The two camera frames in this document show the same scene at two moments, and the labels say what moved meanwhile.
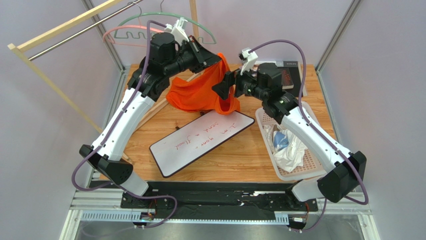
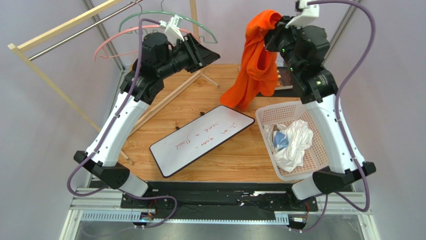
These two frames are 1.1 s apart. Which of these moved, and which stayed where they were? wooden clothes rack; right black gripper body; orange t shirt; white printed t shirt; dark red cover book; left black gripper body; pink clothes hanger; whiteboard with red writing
Moved: orange t shirt; pink clothes hanger; right black gripper body
Stayed: white printed t shirt; whiteboard with red writing; wooden clothes rack; left black gripper body; dark red cover book
